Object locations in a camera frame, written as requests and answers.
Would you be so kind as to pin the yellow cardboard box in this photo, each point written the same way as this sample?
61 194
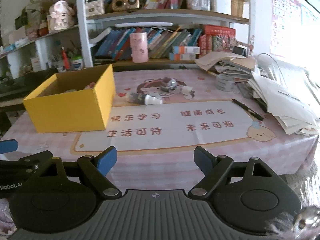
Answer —
61 104

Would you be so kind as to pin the orange blue box lower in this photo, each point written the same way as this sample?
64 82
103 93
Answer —
182 57

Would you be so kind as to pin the pink patterned cylinder cup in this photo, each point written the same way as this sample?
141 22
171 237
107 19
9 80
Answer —
139 47

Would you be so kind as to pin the red book set box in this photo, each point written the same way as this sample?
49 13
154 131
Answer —
216 30

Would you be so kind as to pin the orange blue box upper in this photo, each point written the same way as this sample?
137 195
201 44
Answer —
186 50

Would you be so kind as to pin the white green cup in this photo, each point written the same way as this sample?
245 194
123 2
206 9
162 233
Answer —
77 62

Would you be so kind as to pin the black white glue bottle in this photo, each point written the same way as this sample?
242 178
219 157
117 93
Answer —
142 99

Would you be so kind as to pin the grey toy car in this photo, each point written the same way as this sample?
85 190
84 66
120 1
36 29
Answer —
168 84

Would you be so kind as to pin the black pen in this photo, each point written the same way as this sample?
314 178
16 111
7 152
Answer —
250 111

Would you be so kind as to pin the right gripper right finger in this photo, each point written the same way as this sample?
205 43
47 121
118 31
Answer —
215 170

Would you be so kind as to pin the pink plush pig toy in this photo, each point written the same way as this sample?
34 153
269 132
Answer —
90 86

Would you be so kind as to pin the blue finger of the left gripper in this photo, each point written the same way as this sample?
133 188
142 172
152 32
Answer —
7 146

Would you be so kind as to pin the pink cartoon table mat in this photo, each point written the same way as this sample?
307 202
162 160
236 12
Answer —
158 137

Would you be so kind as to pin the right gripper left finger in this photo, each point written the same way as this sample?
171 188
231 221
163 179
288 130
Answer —
93 171

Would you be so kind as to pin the white bookshelf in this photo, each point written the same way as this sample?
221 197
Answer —
150 17

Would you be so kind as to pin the pile of papers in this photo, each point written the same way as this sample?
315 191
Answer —
289 93

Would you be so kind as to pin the alphabet wall poster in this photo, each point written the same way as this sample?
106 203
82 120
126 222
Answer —
286 20

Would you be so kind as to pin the wooden retro speaker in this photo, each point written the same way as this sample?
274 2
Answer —
125 5

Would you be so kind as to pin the orange blue box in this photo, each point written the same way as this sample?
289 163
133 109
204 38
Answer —
186 50
182 57

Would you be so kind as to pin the clear tape roll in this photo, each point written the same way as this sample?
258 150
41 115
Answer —
224 82

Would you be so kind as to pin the floral plush doll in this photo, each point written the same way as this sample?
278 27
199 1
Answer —
60 16

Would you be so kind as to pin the cream quilted handbag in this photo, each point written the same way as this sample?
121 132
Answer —
94 7

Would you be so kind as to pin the white storage bin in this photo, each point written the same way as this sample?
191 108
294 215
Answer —
221 6

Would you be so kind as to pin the black piano keyboard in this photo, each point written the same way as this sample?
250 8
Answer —
14 91

